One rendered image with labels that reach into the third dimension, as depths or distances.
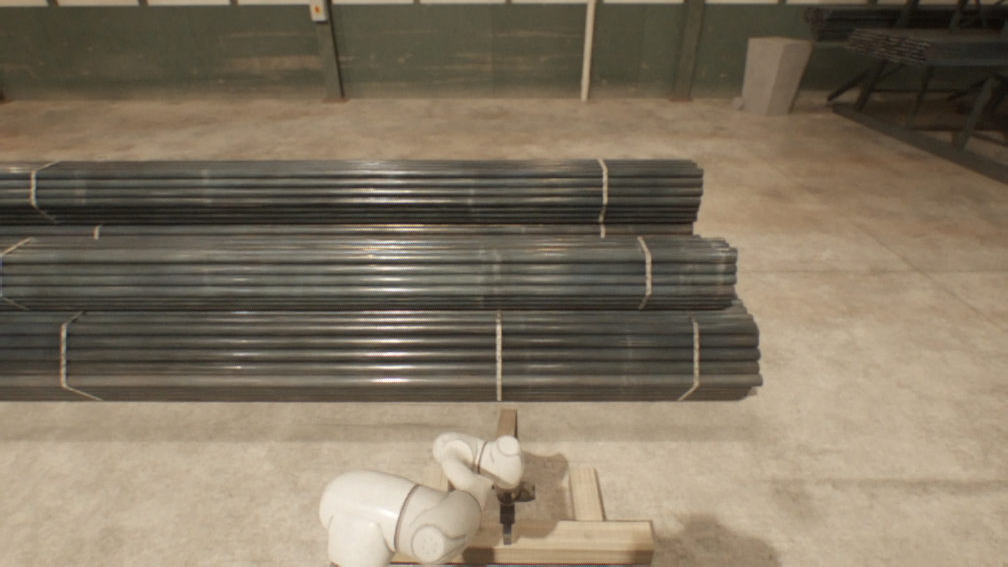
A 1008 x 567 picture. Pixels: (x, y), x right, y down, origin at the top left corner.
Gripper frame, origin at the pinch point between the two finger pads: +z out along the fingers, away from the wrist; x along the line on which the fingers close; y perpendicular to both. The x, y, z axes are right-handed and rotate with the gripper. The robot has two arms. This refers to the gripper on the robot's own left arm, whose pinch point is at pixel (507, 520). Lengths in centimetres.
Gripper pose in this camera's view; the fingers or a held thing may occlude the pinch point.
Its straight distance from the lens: 191.4
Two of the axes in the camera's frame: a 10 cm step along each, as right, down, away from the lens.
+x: -0.2, 4.9, -8.7
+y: -10.0, -0.1, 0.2
